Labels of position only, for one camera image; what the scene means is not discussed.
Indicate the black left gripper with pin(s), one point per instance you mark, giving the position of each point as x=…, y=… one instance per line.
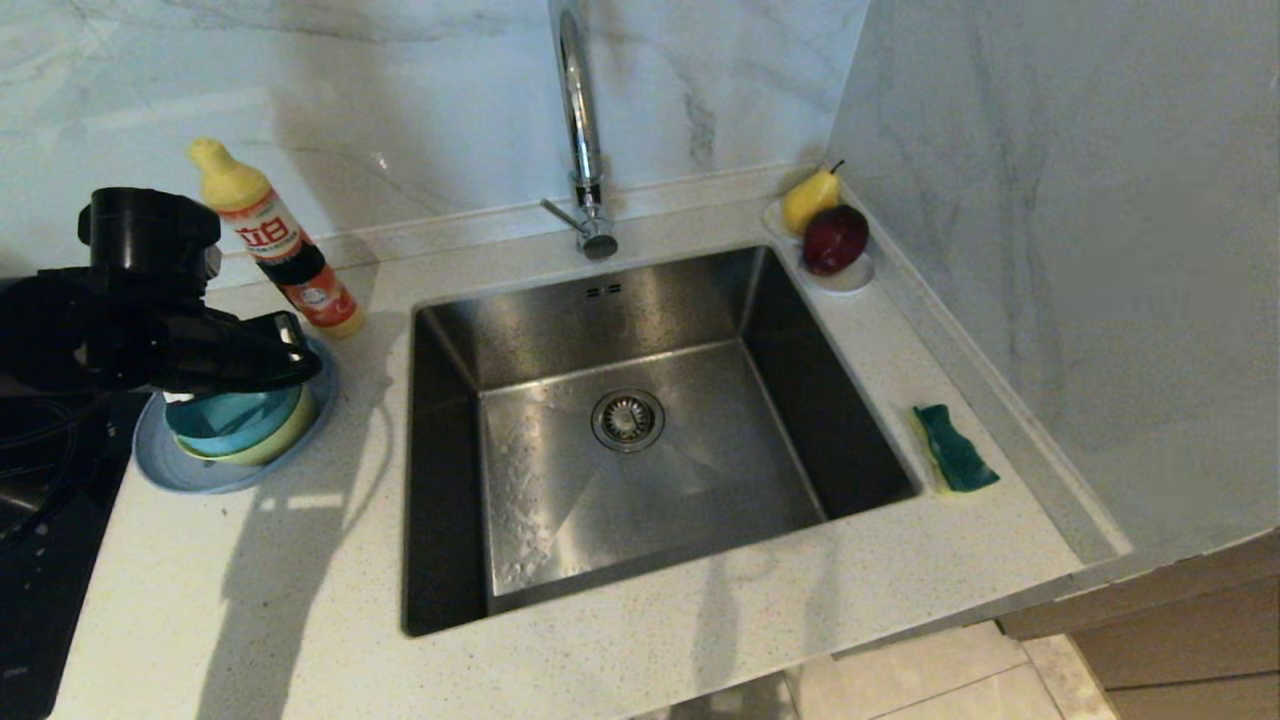
x=220, y=350

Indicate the yellow bowl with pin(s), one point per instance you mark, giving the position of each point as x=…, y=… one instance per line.
x=280, y=440

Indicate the teal bowl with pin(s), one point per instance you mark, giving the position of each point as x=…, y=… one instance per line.
x=230, y=420

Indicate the yellow dish soap bottle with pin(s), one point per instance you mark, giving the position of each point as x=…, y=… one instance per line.
x=285, y=255

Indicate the grey-blue plate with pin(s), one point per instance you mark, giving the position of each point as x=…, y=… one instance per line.
x=180, y=475

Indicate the green and yellow sponge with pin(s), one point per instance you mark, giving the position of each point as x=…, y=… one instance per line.
x=958, y=450

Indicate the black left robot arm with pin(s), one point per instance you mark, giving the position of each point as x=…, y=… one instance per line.
x=80, y=320

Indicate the metal sink drain strainer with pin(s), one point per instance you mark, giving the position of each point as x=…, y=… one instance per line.
x=628, y=420

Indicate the stainless steel sink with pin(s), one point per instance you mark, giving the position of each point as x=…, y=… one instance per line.
x=650, y=470

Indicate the black induction cooktop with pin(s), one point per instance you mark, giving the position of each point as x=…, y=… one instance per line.
x=40, y=600

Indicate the chrome kitchen faucet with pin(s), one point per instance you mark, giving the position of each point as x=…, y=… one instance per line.
x=583, y=120

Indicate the yellow pear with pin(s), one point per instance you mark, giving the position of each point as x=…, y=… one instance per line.
x=805, y=203

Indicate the dark red apple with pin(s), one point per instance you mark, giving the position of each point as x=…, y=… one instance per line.
x=835, y=240

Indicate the light wood cabinet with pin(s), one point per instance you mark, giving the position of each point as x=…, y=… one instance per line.
x=1180, y=650

